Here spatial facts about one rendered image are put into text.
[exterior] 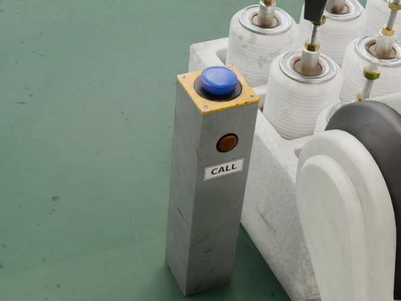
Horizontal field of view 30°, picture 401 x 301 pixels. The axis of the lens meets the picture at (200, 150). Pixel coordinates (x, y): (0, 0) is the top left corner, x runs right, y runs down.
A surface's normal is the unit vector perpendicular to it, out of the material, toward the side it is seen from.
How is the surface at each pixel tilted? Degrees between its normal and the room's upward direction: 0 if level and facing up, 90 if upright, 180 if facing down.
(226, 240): 90
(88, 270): 0
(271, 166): 90
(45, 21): 0
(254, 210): 90
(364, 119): 47
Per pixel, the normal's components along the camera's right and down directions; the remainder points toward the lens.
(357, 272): -0.40, 0.25
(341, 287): -0.92, 0.20
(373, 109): -0.68, -0.51
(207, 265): 0.41, 0.62
